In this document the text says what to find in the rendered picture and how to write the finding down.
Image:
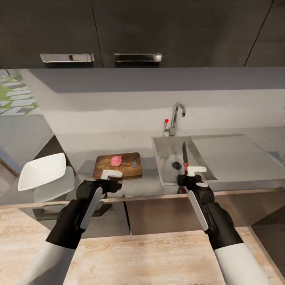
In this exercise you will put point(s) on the parer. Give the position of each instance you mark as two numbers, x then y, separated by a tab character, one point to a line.
185	158

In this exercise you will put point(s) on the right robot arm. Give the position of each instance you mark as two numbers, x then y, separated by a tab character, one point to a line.
237	264

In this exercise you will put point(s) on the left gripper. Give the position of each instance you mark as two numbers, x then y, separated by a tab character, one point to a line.
112	186

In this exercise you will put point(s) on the vidalia onion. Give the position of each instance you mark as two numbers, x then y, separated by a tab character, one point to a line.
116	160

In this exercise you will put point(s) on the cutting board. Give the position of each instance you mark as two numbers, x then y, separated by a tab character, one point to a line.
104	163

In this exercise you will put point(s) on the dishwasher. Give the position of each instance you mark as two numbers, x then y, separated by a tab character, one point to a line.
109	219

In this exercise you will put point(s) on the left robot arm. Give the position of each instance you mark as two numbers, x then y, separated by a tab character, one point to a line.
50	265

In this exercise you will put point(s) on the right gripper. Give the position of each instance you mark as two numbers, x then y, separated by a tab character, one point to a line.
184	179

